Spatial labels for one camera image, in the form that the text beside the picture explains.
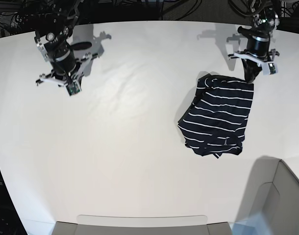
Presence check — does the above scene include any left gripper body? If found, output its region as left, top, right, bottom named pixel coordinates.
left=246, top=35, right=270, bottom=58

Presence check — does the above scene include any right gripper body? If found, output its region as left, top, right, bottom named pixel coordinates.
left=50, top=45, right=77, bottom=77

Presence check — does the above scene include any navy white striped T-shirt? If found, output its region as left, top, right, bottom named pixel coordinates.
left=177, top=74, right=254, bottom=158

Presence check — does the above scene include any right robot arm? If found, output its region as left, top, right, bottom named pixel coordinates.
left=34, top=0, right=81, bottom=76

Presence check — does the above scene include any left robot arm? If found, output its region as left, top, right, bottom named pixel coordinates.
left=234, top=0, right=280, bottom=83

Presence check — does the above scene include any grey bin at right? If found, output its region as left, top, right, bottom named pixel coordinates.
left=231, top=157, right=299, bottom=235

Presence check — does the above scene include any grey tray at bottom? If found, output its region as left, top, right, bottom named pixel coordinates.
left=52, top=214, right=232, bottom=235

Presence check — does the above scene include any black equipment rack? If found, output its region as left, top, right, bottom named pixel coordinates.
left=0, top=171, right=26, bottom=235

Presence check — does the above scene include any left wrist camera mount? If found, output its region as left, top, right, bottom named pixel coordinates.
left=228, top=49, right=280, bottom=75

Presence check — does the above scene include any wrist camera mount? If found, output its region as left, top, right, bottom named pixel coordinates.
left=36, top=53, right=99, bottom=96
left=228, top=49, right=280, bottom=75

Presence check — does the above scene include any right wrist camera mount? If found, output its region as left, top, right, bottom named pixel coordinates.
left=36, top=53, right=99, bottom=96

